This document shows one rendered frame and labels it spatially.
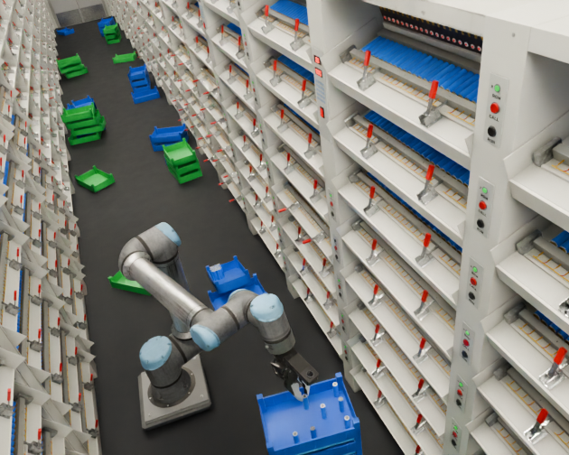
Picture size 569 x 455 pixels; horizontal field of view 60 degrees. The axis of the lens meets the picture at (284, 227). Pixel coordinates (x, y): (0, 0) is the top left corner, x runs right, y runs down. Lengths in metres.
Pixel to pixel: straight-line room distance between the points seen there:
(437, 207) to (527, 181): 0.31
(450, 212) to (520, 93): 0.39
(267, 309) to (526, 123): 0.86
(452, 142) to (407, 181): 0.26
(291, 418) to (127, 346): 1.35
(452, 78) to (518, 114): 0.33
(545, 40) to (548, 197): 0.25
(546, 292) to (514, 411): 0.39
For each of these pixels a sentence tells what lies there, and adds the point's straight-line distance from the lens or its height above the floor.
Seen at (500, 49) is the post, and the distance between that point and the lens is 0.89.
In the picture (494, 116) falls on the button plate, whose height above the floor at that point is 1.61.
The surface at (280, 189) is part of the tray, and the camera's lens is 2.41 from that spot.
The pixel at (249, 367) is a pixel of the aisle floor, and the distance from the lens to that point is 2.58.
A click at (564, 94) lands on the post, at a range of 0.95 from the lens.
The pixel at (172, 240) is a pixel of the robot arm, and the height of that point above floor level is 0.88.
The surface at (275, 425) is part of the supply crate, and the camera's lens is 1.80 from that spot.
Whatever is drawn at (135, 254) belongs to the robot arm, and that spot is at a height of 0.93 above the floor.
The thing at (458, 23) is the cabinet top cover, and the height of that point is 1.74.
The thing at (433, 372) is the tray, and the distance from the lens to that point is 1.60.
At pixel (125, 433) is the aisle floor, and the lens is 2.57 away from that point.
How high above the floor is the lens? 2.00
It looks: 36 degrees down
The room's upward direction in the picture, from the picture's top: 10 degrees counter-clockwise
